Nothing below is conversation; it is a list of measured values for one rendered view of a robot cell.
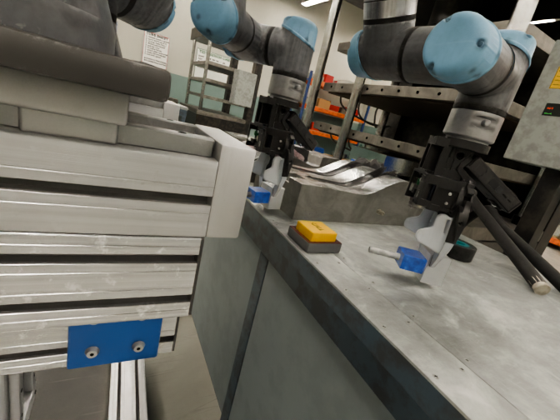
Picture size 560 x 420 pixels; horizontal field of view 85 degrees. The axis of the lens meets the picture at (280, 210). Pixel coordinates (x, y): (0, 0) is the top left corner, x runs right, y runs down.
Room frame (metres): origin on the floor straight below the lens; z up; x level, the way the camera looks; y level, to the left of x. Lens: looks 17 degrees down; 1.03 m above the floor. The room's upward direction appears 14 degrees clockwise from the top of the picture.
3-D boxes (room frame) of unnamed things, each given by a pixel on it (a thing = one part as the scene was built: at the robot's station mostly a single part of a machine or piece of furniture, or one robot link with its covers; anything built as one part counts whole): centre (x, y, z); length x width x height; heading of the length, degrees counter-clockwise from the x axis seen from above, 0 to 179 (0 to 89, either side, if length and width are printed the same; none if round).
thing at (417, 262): (0.53, -0.24, 0.84); 0.13 x 0.05 x 0.05; 87
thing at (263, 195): (0.69, 0.07, 0.84); 0.13 x 0.05 x 0.05; 129
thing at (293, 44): (0.70, 0.05, 1.16); 0.09 x 0.08 x 0.11; 76
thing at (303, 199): (0.94, -0.18, 0.87); 0.50 x 0.26 x 0.14; 121
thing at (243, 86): (5.60, 1.52, 1.03); 1.54 x 0.94 x 2.06; 33
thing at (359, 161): (0.94, -0.16, 0.92); 0.35 x 0.16 x 0.09; 121
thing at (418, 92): (1.92, -0.68, 1.27); 1.10 x 0.74 x 0.05; 31
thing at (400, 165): (1.81, -0.59, 0.87); 0.50 x 0.27 x 0.17; 121
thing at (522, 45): (0.52, -0.26, 1.16); 0.09 x 0.08 x 0.11; 133
